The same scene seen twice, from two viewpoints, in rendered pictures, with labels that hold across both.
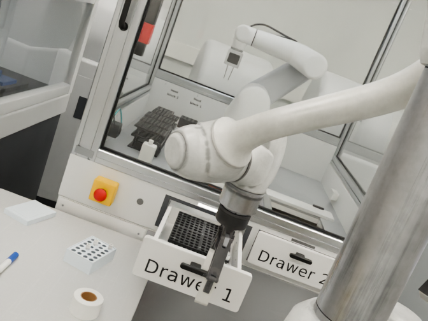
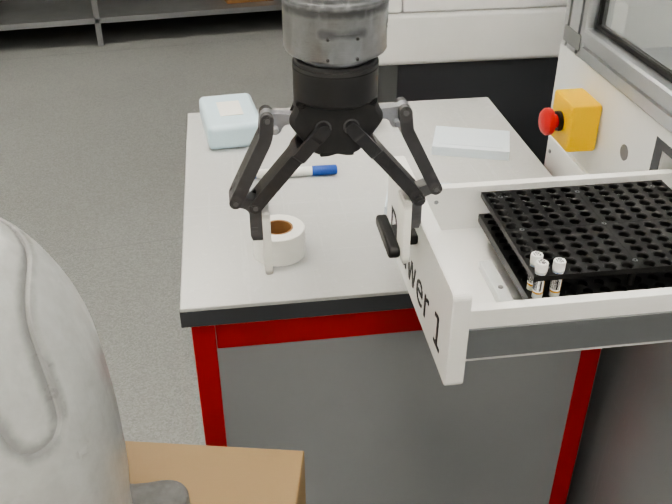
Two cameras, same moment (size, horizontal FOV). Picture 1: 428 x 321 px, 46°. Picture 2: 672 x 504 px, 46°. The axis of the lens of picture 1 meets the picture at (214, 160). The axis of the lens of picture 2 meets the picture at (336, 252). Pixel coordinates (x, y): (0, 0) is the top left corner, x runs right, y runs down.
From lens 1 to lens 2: 1.25 m
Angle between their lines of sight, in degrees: 77
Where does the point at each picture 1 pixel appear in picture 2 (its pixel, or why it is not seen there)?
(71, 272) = (368, 216)
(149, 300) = (624, 399)
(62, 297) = not seen: hidden behind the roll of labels
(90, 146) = (578, 25)
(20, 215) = (438, 138)
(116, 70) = not seen: outside the picture
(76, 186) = not seen: hidden behind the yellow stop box
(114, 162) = (602, 58)
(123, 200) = (606, 147)
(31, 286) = (283, 203)
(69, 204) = (555, 150)
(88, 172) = (574, 82)
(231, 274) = (438, 276)
